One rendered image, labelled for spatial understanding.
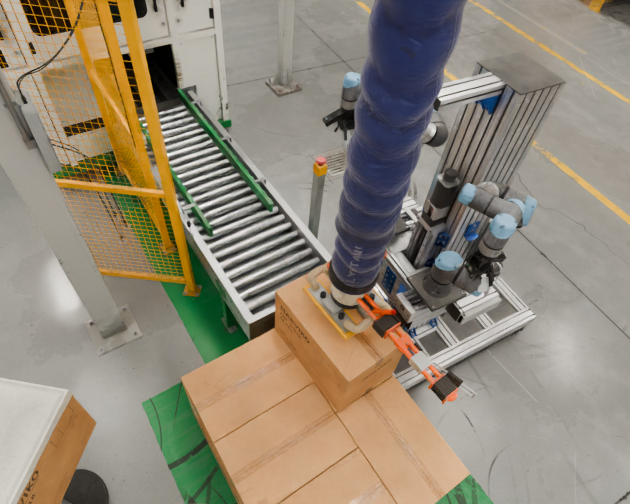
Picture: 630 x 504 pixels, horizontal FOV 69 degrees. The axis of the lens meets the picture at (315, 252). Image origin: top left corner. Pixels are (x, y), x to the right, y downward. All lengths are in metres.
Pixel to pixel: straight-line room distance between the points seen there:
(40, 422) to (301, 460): 1.15
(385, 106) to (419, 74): 0.13
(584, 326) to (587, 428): 0.82
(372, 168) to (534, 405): 2.45
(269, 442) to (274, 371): 0.37
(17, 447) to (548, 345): 3.29
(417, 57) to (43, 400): 1.87
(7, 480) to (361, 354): 1.47
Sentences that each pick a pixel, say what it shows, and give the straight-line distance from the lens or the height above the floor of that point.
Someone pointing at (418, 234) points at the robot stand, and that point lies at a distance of 2.49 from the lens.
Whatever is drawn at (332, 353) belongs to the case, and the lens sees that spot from 2.21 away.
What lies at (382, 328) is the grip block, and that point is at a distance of 2.01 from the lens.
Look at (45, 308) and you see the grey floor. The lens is 3.77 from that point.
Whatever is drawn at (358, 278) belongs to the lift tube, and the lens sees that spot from 1.91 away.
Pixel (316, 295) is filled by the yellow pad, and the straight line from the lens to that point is 2.20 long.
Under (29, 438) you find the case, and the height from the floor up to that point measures 1.02.
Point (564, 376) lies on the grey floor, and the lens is 3.77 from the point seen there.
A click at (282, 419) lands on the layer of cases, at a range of 2.49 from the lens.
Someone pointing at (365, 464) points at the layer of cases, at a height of 0.54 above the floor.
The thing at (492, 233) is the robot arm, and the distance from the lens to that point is 1.61.
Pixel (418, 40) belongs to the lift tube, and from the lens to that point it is 1.25.
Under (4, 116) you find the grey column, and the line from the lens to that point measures 2.23.
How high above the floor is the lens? 2.91
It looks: 51 degrees down
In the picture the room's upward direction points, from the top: 7 degrees clockwise
